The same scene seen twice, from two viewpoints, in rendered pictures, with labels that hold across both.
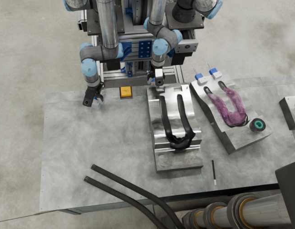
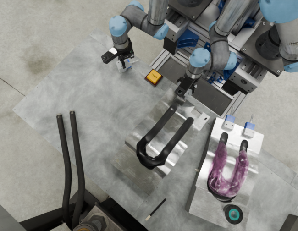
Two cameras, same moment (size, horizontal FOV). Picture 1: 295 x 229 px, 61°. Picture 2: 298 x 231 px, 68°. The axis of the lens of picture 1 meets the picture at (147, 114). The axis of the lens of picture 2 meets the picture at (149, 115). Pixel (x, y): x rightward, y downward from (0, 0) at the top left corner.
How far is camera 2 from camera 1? 0.53 m
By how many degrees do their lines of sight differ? 19
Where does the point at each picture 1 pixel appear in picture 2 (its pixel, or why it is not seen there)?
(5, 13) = not seen: outside the picture
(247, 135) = (212, 211)
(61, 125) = (82, 61)
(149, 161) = (114, 148)
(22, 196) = not seen: hidden behind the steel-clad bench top
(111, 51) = (150, 26)
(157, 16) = (223, 24)
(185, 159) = (140, 175)
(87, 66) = (114, 23)
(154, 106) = (159, 108)
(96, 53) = (136, 18)
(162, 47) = (198, 59)
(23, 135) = not seen: hidden behind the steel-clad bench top
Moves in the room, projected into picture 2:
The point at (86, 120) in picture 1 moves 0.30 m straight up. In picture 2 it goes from (103, 73) to (91, 43)
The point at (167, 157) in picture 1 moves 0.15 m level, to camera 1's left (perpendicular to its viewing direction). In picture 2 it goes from (127, 159) to (110, 136)
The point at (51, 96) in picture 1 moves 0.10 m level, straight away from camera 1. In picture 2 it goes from (97, 33) to (102, 20)
